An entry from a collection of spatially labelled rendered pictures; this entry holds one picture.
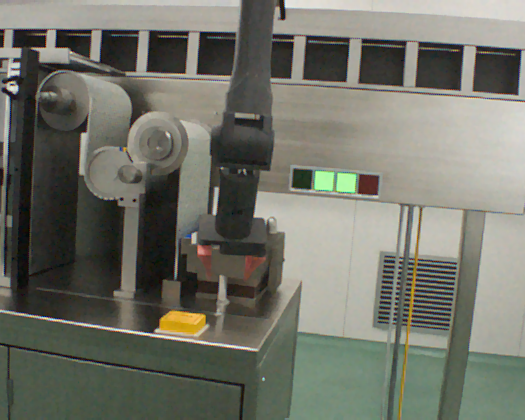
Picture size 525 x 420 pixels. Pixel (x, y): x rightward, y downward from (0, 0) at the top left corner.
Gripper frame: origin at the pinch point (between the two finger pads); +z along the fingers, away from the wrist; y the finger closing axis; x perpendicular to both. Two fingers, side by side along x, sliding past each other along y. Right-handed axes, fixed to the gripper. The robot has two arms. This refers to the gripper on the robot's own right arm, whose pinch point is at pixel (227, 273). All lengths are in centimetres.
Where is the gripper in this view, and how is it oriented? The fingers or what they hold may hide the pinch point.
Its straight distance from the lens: 96.2
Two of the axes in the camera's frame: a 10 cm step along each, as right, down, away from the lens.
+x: 0.7, 5.8, -8.1
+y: -9.9, -0.6, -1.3
